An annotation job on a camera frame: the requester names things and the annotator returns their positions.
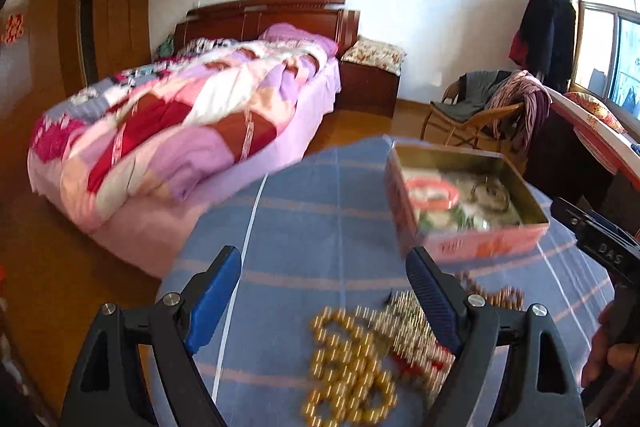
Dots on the silver bangle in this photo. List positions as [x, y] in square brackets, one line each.
[491, 196]

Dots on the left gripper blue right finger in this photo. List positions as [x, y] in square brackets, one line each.
[537, 387]

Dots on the wooden headboard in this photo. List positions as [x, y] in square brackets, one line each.
[247, 19]

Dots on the floral cushion on nightstand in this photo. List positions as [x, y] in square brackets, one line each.
[377, 54]

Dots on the window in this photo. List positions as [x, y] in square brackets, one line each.
[607, 54]

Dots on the pink bangle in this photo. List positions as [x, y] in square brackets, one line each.
[430, 194]

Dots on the bed with patchwork quilt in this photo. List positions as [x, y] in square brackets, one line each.
[135, 160]

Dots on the floral pillow on desk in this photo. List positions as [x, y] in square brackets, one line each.
[597, 109]

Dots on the dark wooden nightstand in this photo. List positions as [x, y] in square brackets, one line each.
[367, 89]

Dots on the person's right hand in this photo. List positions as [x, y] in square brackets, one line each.
[623, 357]

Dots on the pink tin box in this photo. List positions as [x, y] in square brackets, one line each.
[467, 245]

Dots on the blue plaid tablecloth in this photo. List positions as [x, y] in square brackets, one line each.
[320, 233]

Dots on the dark wooden desk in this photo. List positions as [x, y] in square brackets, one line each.
[579, 157]

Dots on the clothes draped on chair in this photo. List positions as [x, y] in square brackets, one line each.
[475, 91]

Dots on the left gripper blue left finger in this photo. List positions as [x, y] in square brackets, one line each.
[108, 388]

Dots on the wicker chair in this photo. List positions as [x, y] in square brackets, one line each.
[488, 124]

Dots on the hanging dark coats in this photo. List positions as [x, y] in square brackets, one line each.
[544, 44]

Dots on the wooden wardrobe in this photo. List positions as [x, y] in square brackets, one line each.
[50, 49]

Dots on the purple pillow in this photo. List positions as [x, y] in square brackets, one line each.
[288, 32]

